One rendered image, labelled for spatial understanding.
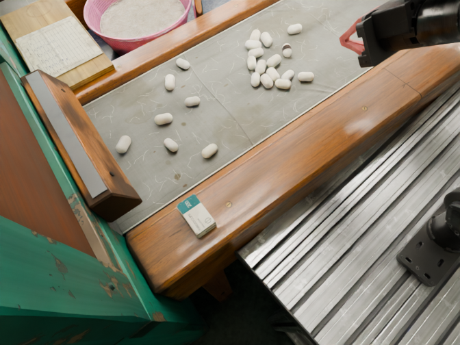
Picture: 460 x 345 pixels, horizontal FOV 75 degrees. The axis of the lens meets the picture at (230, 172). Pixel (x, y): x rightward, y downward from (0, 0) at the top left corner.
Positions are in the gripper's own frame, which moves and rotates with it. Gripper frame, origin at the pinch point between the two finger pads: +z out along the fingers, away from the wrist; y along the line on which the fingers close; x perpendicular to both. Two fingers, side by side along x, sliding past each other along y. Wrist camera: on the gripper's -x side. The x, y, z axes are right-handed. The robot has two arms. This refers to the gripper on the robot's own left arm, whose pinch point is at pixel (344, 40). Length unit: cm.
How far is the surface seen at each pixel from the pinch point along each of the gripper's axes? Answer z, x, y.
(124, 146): 15.7, -0.5, 40.5
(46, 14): 48, -31, 38
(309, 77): 9.3, 5.2, 2.1
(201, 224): -3.0, 11.8, 37.5
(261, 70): 15.0, 0.1, 8.7
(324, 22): 19.1, -1.1, -13.9
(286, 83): 10.3, 4.1, 7.1
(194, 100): 16.7, -1.1, 24.2
